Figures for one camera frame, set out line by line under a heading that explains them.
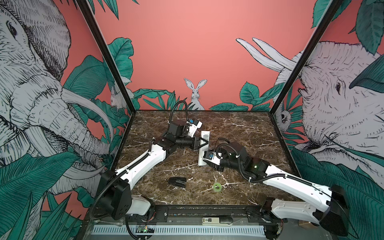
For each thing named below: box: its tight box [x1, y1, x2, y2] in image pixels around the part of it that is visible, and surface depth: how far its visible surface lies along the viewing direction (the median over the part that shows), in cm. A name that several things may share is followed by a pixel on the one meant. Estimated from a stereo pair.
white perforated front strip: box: [91, 225, 266, 237], surface depth 71 cm
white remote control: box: [198, 130, 210, 166], surface depth 75 cm
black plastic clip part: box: [168, 176, 187, 188], surface depth 85 cm
